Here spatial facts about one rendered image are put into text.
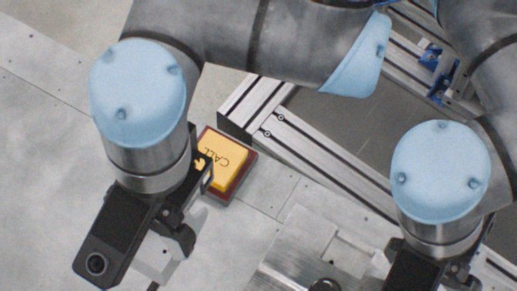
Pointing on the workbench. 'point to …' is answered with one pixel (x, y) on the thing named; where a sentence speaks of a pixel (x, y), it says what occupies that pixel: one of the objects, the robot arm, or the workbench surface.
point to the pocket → (348, 254)
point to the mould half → (310, 259)
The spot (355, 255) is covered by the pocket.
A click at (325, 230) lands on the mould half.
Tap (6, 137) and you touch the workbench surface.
